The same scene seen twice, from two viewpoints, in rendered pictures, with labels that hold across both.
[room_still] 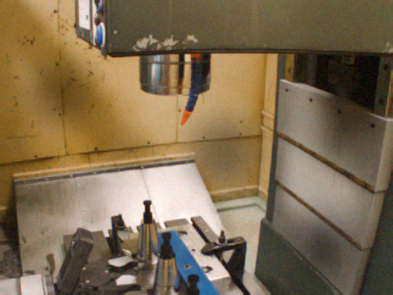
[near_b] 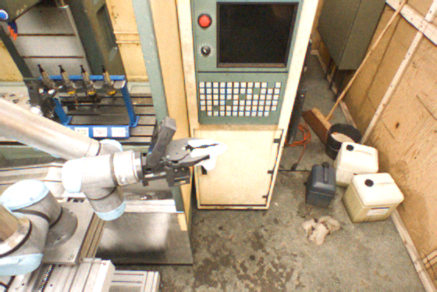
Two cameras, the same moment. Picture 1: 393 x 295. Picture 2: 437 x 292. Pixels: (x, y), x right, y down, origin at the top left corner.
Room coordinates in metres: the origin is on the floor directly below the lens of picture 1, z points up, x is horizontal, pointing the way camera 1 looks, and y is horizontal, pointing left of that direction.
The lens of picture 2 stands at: (-0.64, 0.96, 2.04)
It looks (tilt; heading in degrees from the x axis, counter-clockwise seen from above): 46 degrees down; 288
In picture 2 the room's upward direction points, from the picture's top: straight up
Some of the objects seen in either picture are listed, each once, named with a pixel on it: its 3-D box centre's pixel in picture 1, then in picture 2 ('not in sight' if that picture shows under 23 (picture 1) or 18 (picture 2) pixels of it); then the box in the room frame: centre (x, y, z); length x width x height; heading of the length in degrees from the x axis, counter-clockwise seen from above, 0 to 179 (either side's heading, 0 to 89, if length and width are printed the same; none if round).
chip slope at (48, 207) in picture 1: (122, 225); not in sight; (1.60, 0.20, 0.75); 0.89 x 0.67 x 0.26; 108
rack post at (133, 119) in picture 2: not in sight; (128, 103); (0.30, -0.13, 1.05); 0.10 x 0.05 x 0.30; 108
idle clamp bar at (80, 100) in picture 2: not in sight; (82, 102); (0.71, -0.17, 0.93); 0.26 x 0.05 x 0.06; 23
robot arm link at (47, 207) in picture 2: not in sight; (30, 204); (0.04, 0.71, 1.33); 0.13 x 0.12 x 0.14; 121
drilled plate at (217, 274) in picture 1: (169, 262); (24, 105); (1.01, 0.00, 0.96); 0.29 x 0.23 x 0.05; 18
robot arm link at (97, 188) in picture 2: not in sight; (93, 174); (-0.25, 0.69, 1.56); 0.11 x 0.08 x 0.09; 31
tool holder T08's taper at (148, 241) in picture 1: (148, 237); (44, 76); (0.64, 0.04, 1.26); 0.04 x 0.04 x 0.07
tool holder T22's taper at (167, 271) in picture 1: (167, 273); (65, 77); (0.54, 0.01, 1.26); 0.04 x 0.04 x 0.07
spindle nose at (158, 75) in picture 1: (175, 62); not in sight; (0.96, -0.01, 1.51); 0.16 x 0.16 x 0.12
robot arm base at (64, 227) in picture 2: not in sight; (48, 222); (0.05, 0.71, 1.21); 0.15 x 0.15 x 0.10
